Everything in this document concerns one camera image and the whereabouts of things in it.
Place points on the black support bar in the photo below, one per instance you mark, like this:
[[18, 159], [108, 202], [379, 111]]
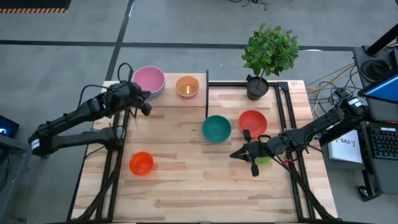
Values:
[[348, 130]]

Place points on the black device with blue light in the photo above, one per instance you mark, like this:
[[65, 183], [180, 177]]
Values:
[[7, 126]]

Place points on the small translucent yellow bowl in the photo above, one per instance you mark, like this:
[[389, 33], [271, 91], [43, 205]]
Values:
[[187, 85]]

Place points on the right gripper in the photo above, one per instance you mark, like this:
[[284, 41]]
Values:
[[264, 149]]

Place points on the black caster wheel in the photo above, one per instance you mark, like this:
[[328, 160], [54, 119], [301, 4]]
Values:
[[362, 191]]

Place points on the black keyboard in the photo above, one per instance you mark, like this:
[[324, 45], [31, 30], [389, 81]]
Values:
[[385, 143]]

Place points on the black mat with hazard stripe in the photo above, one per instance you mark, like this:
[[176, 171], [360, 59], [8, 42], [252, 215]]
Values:
[[31, 3]]

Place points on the small translucent orange bowl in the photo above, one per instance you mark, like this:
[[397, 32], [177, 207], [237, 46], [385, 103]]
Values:
[[141, 163]]

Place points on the large pink bowl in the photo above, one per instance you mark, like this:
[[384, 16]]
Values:
[[149, 79]]

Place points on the black pole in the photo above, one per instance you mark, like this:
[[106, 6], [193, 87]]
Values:
[[384, 40]]

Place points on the monitor with blue screen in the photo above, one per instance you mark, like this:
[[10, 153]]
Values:
[[384, 90]]

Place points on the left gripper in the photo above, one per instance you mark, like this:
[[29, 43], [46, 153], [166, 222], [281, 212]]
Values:
[[132, 93]]

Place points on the large teal bowl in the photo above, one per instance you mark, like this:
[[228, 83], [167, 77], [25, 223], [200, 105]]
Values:
[[216, 128]]

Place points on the grey workstation cart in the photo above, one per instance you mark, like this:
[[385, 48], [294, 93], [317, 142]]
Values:
[[379, 174]]

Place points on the dark grey equipment stand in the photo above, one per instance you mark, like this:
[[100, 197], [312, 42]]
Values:
[[15, 186]]

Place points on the small red connector clip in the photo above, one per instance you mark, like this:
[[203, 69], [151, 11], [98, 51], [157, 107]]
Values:
[[288, 161]]

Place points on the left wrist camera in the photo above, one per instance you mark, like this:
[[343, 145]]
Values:
[[146, 109]]

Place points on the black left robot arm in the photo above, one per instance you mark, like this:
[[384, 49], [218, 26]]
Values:
[[71, 116]]

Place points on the white labelled box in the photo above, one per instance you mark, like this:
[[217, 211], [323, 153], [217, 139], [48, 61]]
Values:
[[345, 151]]

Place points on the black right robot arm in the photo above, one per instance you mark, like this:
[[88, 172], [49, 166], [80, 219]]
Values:
[[314, 126]]

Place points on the green plant in black pot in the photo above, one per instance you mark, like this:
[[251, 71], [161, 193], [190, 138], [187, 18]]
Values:
[[270, 49]]

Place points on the black metal table frame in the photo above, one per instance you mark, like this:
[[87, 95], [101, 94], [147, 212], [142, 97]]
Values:
[[283, 85]]

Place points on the large red bowl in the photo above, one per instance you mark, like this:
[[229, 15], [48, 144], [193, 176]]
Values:
[[252, 121]]

